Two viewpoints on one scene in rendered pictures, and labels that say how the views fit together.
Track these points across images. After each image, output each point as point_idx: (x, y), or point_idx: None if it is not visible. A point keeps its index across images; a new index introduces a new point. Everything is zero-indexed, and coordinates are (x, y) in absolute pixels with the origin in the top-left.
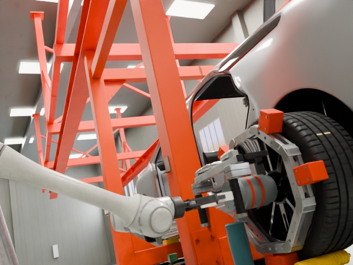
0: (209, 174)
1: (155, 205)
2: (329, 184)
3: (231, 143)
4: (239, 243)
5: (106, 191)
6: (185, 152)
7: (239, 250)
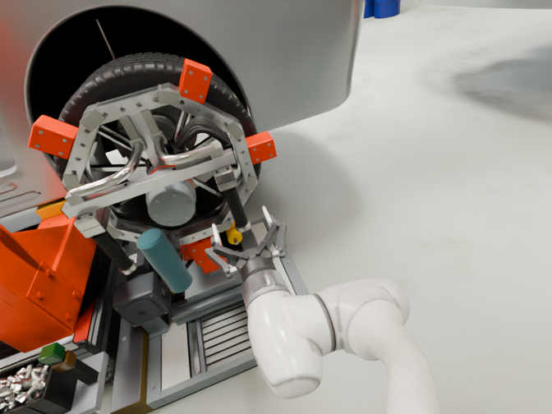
0: (136, 192)
1: (400, 290)
2: None
3: (90, 117)
4: (173, 255)
5: (417, 350)
6: None
7: (176, 262)
